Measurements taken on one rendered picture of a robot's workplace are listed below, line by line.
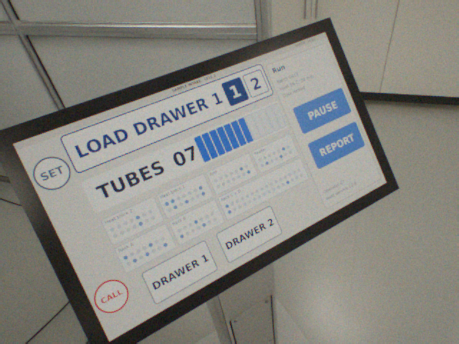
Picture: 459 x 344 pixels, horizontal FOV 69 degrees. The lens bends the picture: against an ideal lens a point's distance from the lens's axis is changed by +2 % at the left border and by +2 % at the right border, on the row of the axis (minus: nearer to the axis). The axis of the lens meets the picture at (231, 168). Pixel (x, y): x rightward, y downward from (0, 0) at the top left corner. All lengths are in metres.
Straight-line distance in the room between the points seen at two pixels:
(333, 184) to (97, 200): 0.35
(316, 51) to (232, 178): 0.25
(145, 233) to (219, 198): 0.11
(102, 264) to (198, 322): 1.12
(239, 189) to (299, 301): 1.12
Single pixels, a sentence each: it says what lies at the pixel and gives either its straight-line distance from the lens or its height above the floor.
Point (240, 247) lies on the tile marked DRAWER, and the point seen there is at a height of 1.00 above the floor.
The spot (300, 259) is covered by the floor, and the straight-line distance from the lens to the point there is 1.66.
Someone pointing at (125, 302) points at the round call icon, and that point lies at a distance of 0.48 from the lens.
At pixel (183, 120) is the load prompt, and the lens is 0.47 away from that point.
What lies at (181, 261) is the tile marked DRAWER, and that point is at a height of 1.01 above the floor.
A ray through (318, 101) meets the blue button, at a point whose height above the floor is 1.11.
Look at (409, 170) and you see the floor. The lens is 2.17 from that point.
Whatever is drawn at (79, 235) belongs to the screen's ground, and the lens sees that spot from 0.46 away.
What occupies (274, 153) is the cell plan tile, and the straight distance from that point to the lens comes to 0.51.
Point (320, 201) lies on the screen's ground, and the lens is 0.54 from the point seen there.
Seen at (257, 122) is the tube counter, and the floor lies 1.11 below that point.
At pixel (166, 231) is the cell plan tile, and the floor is 1.05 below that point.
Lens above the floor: 1.40
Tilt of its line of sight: 42 degrees down
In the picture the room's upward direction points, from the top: 9 degrees counter-clockwise
